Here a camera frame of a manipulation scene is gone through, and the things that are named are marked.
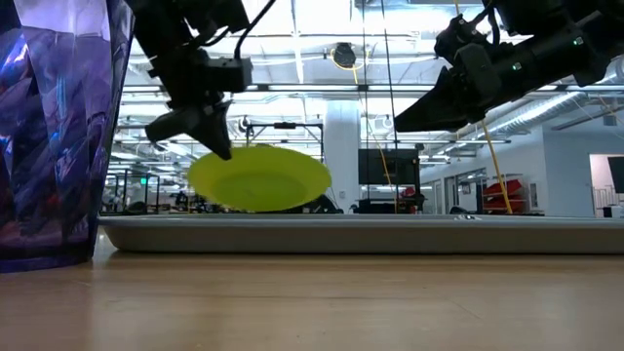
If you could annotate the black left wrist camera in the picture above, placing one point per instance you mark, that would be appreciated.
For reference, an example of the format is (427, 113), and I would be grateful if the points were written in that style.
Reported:
(229, 75)

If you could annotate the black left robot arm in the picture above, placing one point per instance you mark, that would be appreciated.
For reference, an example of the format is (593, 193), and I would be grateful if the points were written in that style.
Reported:
(185, 19)

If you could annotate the black gantry frame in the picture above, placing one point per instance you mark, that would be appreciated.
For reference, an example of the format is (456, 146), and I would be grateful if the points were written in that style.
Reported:
(285, 125)

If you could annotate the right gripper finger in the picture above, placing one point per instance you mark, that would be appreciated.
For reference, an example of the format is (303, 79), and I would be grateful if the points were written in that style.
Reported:
(434, 114)

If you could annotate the silver ventilation duct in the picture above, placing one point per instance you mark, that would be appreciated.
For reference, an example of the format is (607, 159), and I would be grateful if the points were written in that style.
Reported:
(536, 112)

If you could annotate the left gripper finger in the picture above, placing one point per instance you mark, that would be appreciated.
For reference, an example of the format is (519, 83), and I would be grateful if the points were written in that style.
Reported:
(180, 124)
(217, 131)

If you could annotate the grey plastic tray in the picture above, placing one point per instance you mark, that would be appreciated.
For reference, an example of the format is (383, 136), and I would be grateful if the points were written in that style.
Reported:
(341, 236)

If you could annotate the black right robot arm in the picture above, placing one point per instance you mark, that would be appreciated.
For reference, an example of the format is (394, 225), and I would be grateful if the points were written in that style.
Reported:
(556, 49)

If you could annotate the white pillar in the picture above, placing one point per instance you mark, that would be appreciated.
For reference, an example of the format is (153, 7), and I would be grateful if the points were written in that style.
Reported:
(342, 156)

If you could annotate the large black display screen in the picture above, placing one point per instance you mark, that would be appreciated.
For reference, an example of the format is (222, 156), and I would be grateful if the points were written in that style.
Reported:
(389, 167)

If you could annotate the red storage bin rack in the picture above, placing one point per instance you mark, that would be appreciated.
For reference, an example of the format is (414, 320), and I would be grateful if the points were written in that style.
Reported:
(504, 192)

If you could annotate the lime green round plate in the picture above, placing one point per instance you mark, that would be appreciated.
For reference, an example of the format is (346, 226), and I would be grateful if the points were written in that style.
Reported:
(263, 180)

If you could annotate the black wall screen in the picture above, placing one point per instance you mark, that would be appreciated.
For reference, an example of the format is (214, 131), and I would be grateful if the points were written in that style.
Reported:
(616, 173)

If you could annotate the purple faceted plastic cup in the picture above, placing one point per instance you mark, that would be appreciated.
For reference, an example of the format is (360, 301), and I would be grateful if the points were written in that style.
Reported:
(58, 146)

